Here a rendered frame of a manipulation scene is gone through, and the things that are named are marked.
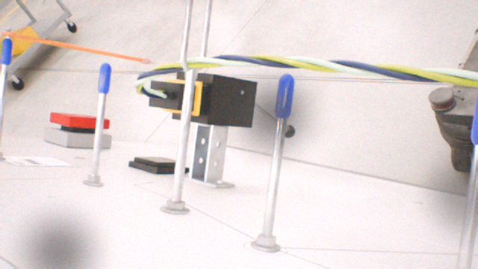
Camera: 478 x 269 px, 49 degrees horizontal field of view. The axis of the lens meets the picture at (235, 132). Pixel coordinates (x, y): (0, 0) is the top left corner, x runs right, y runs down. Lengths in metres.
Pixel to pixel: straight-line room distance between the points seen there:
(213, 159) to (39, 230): 0.21
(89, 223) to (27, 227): 0.03
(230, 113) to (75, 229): 0.20
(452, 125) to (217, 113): 1.26
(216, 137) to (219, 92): 0.04
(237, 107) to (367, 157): 1.56
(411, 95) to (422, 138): 0.25
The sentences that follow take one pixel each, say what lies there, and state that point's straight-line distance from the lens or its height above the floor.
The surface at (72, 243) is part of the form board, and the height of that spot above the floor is 1.22.
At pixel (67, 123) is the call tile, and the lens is 0.60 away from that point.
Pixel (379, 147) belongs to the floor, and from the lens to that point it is 1.99.
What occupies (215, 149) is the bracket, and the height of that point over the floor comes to 1.10.
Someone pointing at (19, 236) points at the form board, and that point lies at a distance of 0.25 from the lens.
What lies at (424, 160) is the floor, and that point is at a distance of 1.89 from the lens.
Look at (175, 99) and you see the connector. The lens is 0.39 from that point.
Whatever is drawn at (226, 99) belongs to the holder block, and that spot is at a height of 1.13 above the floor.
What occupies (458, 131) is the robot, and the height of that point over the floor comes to 0.24.
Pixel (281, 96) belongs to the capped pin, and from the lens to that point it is 0.25.
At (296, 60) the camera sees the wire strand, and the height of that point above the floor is 1.21.
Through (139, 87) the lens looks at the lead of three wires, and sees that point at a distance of 0.36.
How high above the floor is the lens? 1.35
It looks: 34 degrees down
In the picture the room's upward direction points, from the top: 32 degrees counter-clockwise
